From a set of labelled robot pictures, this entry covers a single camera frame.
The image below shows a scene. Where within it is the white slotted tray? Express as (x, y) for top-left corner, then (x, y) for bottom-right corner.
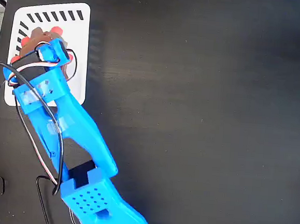
(3, 0), (94, 113)

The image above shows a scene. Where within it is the red turtle toy gold shell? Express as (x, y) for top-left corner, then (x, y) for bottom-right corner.
(10, 22), (76, 69)

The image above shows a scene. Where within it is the black camera circuit board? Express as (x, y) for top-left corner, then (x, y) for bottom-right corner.
(57, 39), (72, 60)

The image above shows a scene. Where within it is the white red servo wire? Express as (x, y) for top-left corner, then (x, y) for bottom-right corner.
(0, 38), (69, 186)

